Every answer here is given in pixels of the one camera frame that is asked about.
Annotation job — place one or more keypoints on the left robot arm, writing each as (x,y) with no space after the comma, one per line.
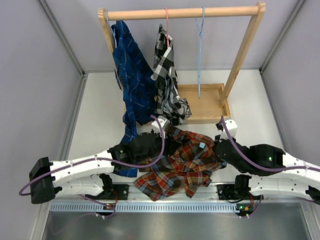
(91,175)

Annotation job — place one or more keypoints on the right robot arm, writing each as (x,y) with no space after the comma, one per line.
(268,170)

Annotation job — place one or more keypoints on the wooden clothes rack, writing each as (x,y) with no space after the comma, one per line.
(208,102)

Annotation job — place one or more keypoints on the light blue hanger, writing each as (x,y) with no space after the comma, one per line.
(199,42)
(112,31)

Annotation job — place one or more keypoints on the black white checked shirt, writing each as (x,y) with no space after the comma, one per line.
(168,102)

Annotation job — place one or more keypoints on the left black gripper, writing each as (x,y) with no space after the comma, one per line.
(159,136)

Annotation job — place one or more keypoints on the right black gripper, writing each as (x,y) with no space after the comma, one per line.
(218,140)

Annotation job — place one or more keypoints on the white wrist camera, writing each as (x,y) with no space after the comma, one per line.
(231,127)
(160,124)

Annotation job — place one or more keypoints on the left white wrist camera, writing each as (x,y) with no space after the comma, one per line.
(160,124)

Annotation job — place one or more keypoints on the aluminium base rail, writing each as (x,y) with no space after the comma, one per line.
(125,191)

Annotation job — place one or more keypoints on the pink wire hanger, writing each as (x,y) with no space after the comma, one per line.
(168,27)

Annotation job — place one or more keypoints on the blue plaid shirt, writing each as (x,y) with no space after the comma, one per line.
(133,75)

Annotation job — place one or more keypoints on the white slotted cable duct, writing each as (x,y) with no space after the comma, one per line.
(145,207)

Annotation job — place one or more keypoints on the red brown plaid shirt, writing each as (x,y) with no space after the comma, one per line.
(188,168)

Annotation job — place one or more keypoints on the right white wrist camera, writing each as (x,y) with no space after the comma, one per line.
(231,127)

